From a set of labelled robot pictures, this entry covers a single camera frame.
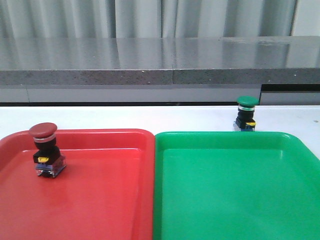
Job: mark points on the red mushroom push button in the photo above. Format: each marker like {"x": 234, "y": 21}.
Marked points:
{"x": 49, "y": 161}

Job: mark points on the green plastic tray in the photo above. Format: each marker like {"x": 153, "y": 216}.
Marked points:
{"x": 235, "y": 186}

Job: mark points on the green mushroom push button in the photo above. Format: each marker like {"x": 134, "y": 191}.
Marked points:
{"x": 244, "y": 121}

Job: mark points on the red plastic tray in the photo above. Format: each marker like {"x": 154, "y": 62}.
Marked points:
{"x": 104, "y": 193}

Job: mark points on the grey granite counter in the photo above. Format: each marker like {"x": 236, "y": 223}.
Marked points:
{"x": 155, "y": 71}

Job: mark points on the white pleated curtain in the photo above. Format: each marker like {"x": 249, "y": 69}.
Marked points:
{"x": 158, "y": 18}

